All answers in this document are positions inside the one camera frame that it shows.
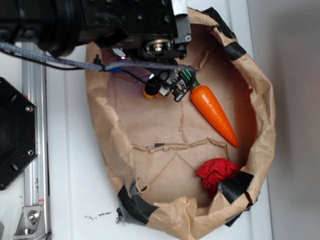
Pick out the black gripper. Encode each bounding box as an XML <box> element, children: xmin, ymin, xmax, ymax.
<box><xmin>82</xmin><ymin>0</ymin><xmax>196</xmax><ymax>102</ymax></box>

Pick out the yellow rubber duck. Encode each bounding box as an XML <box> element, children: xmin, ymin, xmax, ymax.
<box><xmin>143</xmin><ymin>85</ymin><xmax>163</xmax><ymax>100</ymax></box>

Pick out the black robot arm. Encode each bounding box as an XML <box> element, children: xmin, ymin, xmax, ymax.
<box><xmin>0</xmin><ymin>0</ymin><xmax>195</xmax><ymax>102</ymax></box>

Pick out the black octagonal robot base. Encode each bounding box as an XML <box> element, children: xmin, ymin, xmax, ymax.
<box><xmin>0</xmin><ymin>77</ymin><xmax>37</xmax><ymax>191</ymax></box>

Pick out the orange plastic toy carrot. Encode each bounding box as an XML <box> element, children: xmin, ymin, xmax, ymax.
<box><xmin>179</xmin><ymin>69</ymin><xmax>240</xmax><ymax>148</ymax></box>

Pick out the brown paper bag tray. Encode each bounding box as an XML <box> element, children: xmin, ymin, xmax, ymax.
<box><xmin>86</xmin><ymin>8</ymin><xmax>276</xmax><ymax>240</ymax></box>

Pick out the crumpled red cloth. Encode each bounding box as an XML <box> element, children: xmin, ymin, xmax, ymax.
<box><xmin>196</xmin><ymin>157</ymin><xmax>240</xmax><ymax>198</ymax></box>

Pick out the white tray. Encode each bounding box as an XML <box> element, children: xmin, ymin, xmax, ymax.
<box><xmin>46</xmin><ymin>0</ymin><xmax>273</xmax><ymax>240</ymax></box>

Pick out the grey braided cable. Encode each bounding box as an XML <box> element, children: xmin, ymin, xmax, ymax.
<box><xmin>0</xmin><ymin>41</ymin><xmax>196</xmax><ymax>73</ymax></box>

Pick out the aluminium extrusion rail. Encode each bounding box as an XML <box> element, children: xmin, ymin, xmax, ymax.
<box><xmin>13</xmin><ymin>60</ymin><xmax>52</xmax><ymax>240</ymax></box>

